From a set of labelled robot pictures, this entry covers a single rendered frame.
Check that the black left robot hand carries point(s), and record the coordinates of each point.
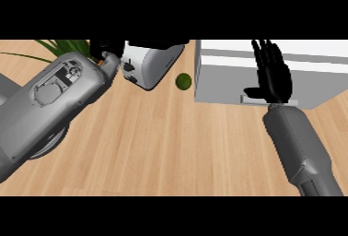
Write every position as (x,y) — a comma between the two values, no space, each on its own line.
(108,45)

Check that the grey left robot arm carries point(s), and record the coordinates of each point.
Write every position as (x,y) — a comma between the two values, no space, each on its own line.
(49,104)

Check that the green can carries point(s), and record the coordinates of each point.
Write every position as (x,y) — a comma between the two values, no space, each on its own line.
(183,81)

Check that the green leafy plant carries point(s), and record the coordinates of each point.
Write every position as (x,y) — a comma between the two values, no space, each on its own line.
(68,46)

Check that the white cabinet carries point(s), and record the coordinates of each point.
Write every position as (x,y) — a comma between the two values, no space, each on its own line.
(313,49)

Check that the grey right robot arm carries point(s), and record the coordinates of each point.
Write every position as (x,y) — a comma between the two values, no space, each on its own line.
(298,144)

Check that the silver toaster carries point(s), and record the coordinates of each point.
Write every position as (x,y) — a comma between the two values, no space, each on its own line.
(152,66)

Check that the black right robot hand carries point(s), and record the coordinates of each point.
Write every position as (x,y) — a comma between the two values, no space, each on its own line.
(273,78)

